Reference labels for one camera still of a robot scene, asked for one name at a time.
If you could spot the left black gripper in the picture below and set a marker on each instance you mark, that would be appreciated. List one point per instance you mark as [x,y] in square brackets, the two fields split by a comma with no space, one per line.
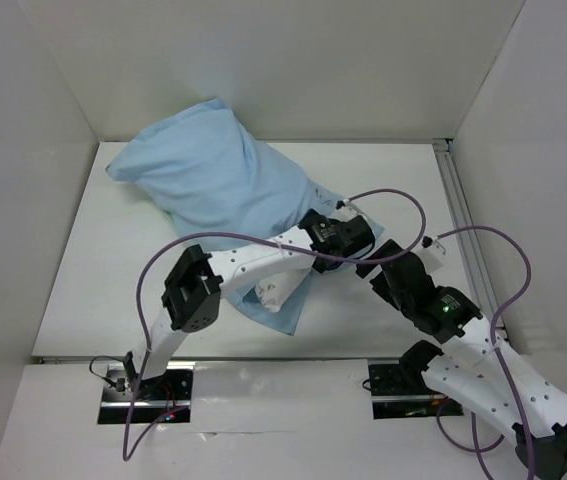
[317,268]

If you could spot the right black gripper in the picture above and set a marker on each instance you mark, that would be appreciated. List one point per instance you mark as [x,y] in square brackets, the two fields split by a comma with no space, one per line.
[380,265]

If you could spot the white pillow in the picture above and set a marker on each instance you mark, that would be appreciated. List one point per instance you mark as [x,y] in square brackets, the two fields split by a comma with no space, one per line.
[273,292]

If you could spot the light blue pillowcase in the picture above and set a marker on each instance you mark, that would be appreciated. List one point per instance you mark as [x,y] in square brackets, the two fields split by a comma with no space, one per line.
[203,168]

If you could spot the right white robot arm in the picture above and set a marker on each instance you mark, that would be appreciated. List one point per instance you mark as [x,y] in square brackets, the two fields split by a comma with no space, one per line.
[463,359]

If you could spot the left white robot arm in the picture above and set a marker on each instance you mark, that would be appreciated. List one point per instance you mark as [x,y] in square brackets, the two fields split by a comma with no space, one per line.
[200,280]

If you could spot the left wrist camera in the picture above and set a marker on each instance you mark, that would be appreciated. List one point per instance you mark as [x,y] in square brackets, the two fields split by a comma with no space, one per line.
[355,234]

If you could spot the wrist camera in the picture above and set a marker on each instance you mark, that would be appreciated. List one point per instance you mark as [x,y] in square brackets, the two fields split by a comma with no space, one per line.
[355,234]
[432,254]

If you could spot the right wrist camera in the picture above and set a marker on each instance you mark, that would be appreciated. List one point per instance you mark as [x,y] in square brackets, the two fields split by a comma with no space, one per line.
[432,254]

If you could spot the aluminium rail frame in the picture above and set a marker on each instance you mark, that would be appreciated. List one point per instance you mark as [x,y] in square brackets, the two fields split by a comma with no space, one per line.
[473,260]

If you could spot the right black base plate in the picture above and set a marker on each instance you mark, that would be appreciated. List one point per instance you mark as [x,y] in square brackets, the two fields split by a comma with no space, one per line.
[396,394]

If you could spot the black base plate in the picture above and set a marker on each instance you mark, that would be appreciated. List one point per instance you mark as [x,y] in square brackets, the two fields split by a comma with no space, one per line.
[168,398]
[396,394]

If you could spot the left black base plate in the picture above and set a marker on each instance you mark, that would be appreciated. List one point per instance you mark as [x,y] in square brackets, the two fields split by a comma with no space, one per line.
[168,398]

